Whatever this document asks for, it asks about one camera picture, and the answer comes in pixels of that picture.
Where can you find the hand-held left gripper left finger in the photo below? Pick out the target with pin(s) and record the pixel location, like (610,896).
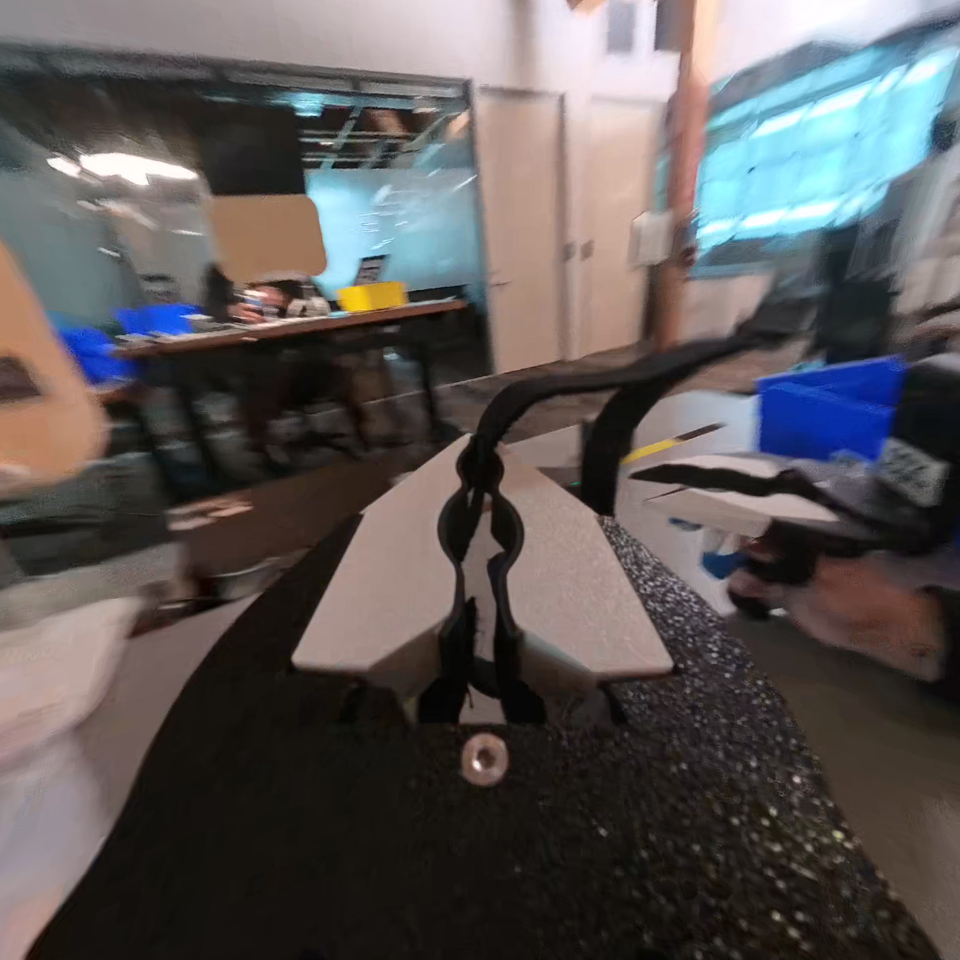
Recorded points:
(375,592)

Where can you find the yellow tape strip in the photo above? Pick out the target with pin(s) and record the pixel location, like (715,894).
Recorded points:
(652,448)

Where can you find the white paper sign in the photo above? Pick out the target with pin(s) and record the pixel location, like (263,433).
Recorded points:
(651,240)

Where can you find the person's right forearm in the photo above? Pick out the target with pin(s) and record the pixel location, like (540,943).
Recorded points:
(949,630)

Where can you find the wooden post with red labels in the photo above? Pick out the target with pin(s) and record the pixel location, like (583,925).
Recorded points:
(679,187)

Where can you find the person's right hand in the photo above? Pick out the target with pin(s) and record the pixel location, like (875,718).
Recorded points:
(847,607)

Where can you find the yellow storage bin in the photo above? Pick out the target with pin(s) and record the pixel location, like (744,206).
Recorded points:
(371,298)

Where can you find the stack of blue bins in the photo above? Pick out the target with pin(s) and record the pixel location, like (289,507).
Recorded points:
(150,319)

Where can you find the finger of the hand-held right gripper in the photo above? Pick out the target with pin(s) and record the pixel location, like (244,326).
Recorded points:
(735,466)
(742,514)

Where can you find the black wall screen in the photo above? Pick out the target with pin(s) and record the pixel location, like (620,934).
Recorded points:
(251,157)

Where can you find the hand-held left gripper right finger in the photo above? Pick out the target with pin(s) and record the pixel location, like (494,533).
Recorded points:
(585,592)

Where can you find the beige door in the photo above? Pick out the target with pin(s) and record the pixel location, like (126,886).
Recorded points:
(525,225)
(615,225)

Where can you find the wooden table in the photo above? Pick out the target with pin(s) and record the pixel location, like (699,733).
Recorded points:
(300,328)

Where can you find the large blue bin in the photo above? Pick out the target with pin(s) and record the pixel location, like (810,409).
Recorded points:
(825,412)

